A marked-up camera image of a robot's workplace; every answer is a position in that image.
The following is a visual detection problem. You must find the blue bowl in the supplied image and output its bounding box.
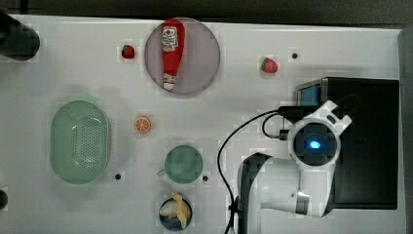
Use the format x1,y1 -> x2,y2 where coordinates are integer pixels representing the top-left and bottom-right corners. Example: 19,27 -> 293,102
159,197 -> 193,231

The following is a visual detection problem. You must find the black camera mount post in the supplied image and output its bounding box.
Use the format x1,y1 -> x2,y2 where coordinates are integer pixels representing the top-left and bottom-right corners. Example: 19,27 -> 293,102
0,11 -> 40,61

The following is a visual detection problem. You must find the silver black toaster oven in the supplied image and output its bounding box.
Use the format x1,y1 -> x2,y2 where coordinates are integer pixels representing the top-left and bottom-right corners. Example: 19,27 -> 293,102
296,77 -> 399,212

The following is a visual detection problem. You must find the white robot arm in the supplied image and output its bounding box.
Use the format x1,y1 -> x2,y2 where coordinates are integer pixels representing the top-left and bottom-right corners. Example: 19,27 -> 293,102
237,100 -> 352,234

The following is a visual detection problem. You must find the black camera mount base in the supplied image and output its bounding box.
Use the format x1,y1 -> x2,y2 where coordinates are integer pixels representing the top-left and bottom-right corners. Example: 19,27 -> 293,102
0,189 -> 8,210

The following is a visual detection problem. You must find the red ketchup bottle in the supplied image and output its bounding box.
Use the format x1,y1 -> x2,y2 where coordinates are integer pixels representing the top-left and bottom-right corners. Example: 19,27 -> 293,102
161,19 -> 186,91

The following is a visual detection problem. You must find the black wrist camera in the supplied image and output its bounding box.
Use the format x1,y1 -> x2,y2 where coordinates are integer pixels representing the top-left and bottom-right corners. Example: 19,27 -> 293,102
278,106 -> 318,124

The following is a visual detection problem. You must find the red toy strawberry near oven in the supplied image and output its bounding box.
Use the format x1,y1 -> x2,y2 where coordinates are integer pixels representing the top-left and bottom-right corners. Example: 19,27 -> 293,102
261,58 -> 279,73

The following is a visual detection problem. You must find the orange slice toy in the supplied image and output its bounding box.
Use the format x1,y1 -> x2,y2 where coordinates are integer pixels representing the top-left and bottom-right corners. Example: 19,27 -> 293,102
134,116 -> 152,134

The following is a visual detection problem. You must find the grey round plate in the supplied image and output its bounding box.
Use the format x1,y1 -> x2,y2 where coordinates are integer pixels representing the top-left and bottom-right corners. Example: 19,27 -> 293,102
144,18 -> 220,96

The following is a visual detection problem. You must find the green mug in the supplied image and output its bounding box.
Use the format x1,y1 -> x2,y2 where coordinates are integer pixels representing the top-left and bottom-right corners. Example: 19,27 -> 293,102
157,145 -> 204,184

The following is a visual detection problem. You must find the green perforated colander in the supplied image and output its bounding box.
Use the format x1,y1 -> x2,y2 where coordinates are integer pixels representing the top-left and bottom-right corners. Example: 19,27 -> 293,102
50,100 -> 111,184

